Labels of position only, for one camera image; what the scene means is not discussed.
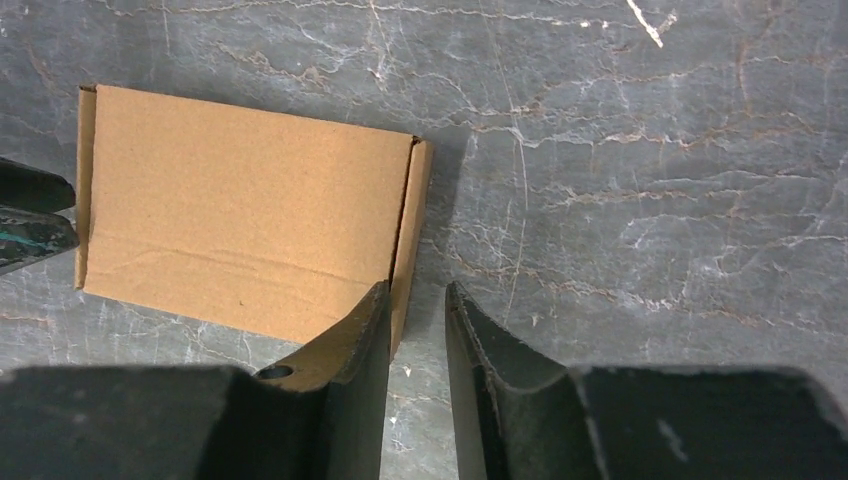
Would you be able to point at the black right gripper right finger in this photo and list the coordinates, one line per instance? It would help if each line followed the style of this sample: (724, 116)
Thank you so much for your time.
(520, 415)

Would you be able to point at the brown cardboard box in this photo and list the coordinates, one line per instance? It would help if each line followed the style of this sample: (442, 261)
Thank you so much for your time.
(266, 222)

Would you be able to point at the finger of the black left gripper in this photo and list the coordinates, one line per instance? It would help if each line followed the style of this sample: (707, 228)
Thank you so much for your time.
(29, 237)
(27, 188)

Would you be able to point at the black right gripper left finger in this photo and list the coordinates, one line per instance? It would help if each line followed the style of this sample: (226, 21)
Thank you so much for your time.
(317, 413)

